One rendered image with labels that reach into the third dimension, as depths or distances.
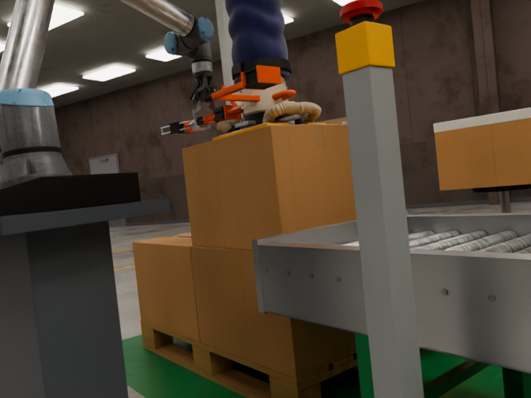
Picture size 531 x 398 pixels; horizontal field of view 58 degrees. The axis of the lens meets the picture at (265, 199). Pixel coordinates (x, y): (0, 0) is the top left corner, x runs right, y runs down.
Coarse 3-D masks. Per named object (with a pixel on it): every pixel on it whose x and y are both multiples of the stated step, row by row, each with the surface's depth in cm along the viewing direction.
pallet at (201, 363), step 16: (144, 336) 244; (160, 336) 237; (176, 336) 215; (160, 352) 230; (176, 352) 227; (192, 352) 224; (208, 352) 194; (224, 352) 184; (192, 368) 206; (208, 368) 195; (224, 368) 197; (256, 368) 168; (320, 368) 158; (336, 368) 162; (352, 368) 191; (224, 384) 186; (240, 384) 182; (256, 384) 181; (272, 384) 162; (288, 384) 154; (304, 384) 153
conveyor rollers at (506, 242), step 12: (420, 240) 144; (432, 240) 147; (444, 240) 138; (456, 240) 139; (468, 240) 142; (480, 240) 132; (492, 240) 134; (504, 240) 137; (516, 240) 125; (528, 240) 127; (504, 252) 118; (516, 252) 109; (528, 252) 109
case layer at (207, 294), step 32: (160, 256) 220; (192, 256) 196; (224, 256) 177; (160, 288) 223; (192, 288) 199; (224, 288) 179; (160, 320) 227; (192, 320) 202; (224, 320) 182; (256, 320) 165; (288, 320) 152; (256, 352) 167; (288, 352) 153; (320, 352) 158; (352, 352) 168
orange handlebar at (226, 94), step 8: (224, 88) 156; (232, 88) 153; (240, 88) 150; (216, 96) 160; (224, 96) 165; (232, 96) 167; (240, 96) 169; (248, 96) 171; (256, 96) 174; (272, 96) 175; (280, 96) 172; (288, 96) 174; (232, 112) 195; (240, 112) 197; (208, 120) 209
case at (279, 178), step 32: (288, 128) 153; (320, 128) 162; (192, 160) 191; (224, 160) 172; (256, 160) 157; (288, 160) 153; (320, 160) 161; (192, 192) 193; (224, 192) 174; (256, 192) 158; (288, 192) 152; (320, 192) 160; (352, 192) 170; (192, 224) 196; (224, 224) 176; (256, 224) 160; (288, 224) 152; (320, 224) 160
